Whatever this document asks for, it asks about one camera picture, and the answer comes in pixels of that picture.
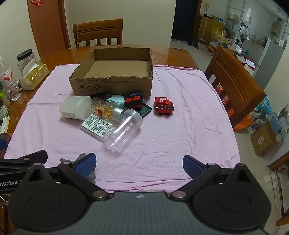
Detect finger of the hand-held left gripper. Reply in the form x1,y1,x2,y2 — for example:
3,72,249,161
0,150,48,172
0,134,10,159

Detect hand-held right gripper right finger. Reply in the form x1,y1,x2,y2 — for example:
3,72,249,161
169,155,256,200

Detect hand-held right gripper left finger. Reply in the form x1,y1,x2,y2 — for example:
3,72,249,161
21,153,111,200

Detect clear case with white label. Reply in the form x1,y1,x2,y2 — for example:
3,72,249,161
80,113,117,143

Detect stack of white cards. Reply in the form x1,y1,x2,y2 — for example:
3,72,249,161
0,116,11,134

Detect pink cloth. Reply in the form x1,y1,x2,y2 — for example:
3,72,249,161
5,64,240,193

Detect green capped bottle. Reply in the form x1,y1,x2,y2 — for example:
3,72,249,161
0,89,12,108

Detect clear bottle of yellow capsules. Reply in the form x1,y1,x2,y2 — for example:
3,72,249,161
91,97,124,123

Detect white plastic bottle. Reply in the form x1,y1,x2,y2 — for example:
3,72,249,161
59,96,92,120

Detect clear water bottle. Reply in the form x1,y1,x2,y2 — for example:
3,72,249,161
0,56,22,102

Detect orange plastic bag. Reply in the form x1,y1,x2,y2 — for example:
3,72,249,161
226,106,254,133

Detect pale teal plastic object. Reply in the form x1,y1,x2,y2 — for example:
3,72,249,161
106,94,126,108

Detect black flat square case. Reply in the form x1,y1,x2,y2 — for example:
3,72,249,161
135,104,152,118

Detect gold and white packet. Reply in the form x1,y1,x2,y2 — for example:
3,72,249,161
20,61,50,91

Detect closed cardboard floor box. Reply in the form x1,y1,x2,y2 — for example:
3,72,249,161
249,122,279,156

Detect clear jar with black lid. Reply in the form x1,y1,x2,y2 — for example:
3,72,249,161
17,49,38,75

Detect blue mouse-shaped toy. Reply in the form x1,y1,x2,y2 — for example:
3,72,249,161
265,111,289,144

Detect brown wooden door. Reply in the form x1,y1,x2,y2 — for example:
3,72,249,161
27,0,71,49

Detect grey refrigerator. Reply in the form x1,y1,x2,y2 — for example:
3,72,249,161
253,39,285,91

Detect yellow plastic bags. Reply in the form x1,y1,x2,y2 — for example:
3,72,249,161
210,26,229,46

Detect wooden cabinet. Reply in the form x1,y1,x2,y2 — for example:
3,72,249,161
199,15,225,46

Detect wooden chair with chain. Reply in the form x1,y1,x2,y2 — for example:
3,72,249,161
73,18,123,48

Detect wall water heater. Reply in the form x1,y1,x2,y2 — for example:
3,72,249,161
270,18,282,37

